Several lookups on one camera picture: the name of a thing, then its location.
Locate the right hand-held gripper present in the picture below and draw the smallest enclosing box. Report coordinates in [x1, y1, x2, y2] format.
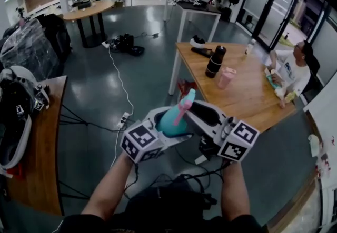
[185, 99, 260, 165]

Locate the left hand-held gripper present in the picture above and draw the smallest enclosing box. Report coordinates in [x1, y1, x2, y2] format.
[120, 106, 195, 164]

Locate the teal spray bottle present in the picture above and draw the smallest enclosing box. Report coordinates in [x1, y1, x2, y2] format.
[157, 102, 188, 137]

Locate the teal pink spray nozzle head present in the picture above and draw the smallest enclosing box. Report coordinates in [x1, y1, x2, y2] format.
[172, 88, 197, 125]

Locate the person's right forearm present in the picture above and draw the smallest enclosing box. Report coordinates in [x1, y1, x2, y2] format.
[220, 160, 251, 222]

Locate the person's left forearm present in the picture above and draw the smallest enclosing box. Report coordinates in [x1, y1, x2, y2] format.
[81, 153, 134, 221]

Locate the dark brown tumbler bottle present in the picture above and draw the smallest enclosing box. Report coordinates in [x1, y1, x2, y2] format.
[205, 45, 227, 79]

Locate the small white bottle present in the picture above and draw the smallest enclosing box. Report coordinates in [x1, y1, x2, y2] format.
[244, 38, 256, 56]

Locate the red bag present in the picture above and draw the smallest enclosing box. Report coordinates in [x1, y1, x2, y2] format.
[177, 79, 198, 97]

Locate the wooden table with white legs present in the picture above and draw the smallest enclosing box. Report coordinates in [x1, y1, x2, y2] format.
[168, 42, 297, 133]

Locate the pink cup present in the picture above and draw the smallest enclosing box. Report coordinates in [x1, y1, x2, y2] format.
[217, 67, 237, 89]

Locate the black flat case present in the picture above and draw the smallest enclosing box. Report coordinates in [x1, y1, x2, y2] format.
[191, 46, 214, 58]

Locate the teal food bag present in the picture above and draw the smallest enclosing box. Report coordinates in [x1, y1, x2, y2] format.
[265, 74, 282, 90]

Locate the white black headset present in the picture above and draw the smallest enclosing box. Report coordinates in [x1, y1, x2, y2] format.
[189, 34, 206, 47]

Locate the yellow white food packet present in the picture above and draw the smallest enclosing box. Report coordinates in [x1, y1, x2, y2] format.
[274, 87, 298, 109]

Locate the black round pouch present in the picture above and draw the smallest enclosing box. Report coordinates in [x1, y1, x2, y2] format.
[128, 45, 145, 57]

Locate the person's black clothing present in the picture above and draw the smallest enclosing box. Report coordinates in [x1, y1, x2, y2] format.
[56, 186, 264, 233]

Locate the black bag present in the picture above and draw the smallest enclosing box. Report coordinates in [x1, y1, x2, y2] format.
[118, 33, 134, 53]

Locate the white tissue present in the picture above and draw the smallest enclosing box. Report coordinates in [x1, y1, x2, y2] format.
[308, 134, 321, 158]

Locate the black-top white table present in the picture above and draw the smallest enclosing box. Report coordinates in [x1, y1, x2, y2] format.
[176, 0, 222, 43]

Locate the black office chair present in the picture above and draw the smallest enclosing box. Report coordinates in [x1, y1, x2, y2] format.
[300, 47, 323, 96]

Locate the curved wooden desk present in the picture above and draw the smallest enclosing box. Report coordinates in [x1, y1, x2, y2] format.
[6, 75, 68, 216]

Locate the black framed glass door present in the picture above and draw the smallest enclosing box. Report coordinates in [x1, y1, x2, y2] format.
[235, 0, 337, 51]

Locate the round wooden table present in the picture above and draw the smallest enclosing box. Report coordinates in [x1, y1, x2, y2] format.
[63, 0, 115, 48]

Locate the black draped chair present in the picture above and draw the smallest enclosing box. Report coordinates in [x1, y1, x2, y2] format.
[36, 13, 72, 63]

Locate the white black gripper device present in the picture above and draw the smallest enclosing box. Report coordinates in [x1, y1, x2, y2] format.
[0, 65, 51, 172]

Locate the red block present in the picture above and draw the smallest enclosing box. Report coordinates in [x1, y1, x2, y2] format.
[7, 163, 24, 177]

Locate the plastic-wrapped stack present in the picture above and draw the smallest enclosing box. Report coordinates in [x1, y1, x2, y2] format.
[0, 18, 60, 82]

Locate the black cable bundle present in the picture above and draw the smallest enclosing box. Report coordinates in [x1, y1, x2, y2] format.
[123, 145, 230, 201]

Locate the white power strip with cable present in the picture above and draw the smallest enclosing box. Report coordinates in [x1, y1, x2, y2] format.
[108, 47, 135, 167]

